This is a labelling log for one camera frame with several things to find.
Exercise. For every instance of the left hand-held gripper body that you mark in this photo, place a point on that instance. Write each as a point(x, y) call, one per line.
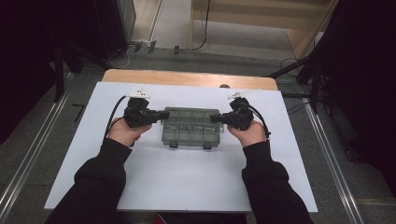
point(138, 115)

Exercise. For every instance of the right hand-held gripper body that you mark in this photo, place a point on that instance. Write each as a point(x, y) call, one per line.
point(239, 116)

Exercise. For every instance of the person's black clothing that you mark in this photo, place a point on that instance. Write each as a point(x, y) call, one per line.
point(202, 219)

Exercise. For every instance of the black bent bar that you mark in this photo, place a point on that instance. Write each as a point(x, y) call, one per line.
point(81, 112)

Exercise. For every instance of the aluminium floor rail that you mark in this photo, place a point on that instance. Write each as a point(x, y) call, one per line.
point(30, 155)
point(332, 161)

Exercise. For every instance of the white table cover board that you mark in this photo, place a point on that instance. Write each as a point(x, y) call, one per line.
point(186, 180)

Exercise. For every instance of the black cabinet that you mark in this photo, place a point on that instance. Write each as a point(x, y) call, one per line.
point(109, 28)

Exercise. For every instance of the black metal stand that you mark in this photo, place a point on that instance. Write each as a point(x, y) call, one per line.
point(316, 81)
point(59, 77)

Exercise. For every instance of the dark curtain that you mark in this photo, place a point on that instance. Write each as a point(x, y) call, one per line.
point(367, 77)
point(28, 46)

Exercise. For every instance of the small black knob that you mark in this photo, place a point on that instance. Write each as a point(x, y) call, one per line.
point(224, 86)

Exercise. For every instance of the grey transparent plastic box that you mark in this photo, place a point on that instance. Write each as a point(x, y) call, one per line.
point(190, 130)

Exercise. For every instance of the person's right hand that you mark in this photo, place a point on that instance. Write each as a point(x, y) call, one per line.
point(250, 135)

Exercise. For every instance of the light wooden furniture frame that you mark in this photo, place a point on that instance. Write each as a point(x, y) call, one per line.
point(249, 18)

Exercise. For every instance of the person's left hand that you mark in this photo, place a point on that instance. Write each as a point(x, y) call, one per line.
point(124, 133)

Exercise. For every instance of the wooden table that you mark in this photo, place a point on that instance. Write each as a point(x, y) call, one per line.
point(186, 77)

